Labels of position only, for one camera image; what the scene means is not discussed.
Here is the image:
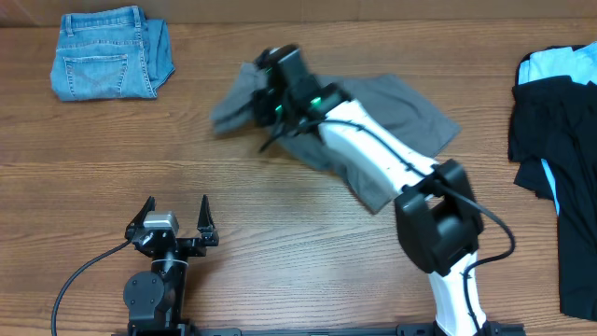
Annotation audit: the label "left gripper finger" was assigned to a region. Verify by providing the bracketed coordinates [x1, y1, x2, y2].
[197, 195, 216, 239]
[126, 196, 155, 232]

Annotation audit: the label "grey shorts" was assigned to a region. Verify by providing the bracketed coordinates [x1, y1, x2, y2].
[210, 63, 461, 214]

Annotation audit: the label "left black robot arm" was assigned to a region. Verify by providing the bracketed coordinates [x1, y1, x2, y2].
[123, 196, 219, 336]

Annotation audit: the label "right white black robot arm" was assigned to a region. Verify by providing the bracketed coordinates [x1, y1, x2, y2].
[254, 44, 487, 335]

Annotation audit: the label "folded blue denim jeans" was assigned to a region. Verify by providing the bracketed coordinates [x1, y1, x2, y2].
[50, 6, 175, 102]

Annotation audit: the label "black garment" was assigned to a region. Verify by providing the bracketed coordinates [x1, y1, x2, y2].
[507, 53, 596, 320]

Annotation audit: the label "light blue garment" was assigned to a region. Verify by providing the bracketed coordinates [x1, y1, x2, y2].
[516, 42, 596, 85]

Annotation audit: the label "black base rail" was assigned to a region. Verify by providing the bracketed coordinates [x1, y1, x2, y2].
[111, 321, 527, 336]

